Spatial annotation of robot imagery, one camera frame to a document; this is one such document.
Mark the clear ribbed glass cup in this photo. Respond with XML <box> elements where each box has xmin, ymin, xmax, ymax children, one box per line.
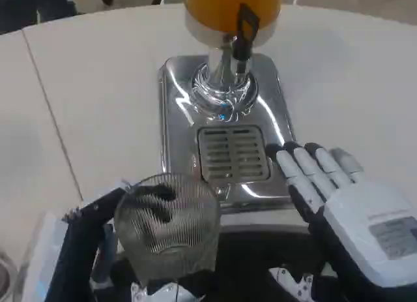
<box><xmin>113</xmin><ymin>172</ymin><xmax>223</xmax><ymax>282</ymax></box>

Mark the black dispenser tap lever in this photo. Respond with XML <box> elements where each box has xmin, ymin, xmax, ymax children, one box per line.
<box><xmin>231</xmin><ymin>3</ymin><xmax>261</xmax><ymax>75</ymax></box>

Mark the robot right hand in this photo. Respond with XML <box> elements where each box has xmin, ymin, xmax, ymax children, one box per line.
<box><xmin>265</xmin><ymin>141</ymin><xmax>417</xmax><ymax>302</ymax></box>

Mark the person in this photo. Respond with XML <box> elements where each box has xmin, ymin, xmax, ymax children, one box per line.
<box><xmin>0</xmin><ymin>0</ymin><xmax>79</xmax><ymax>35</ymax></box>

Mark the steel drip tray grid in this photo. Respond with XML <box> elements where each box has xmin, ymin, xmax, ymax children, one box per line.
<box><xmin>197</xmin><ymin>125</ymin><xmax>272</xmax><ymax>182</ymax></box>

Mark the steel drink dispenser orange juice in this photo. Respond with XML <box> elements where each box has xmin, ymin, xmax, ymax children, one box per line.
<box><xmin>157</xmin><ymin>0</ymin><xmax>311</xmax><ymax>233</ymax></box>

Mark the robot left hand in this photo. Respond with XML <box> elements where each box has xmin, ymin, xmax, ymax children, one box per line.
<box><xmin>20</xmin><ymin>177</ymin><xmax>214</xmax><ymax>302</ymax></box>

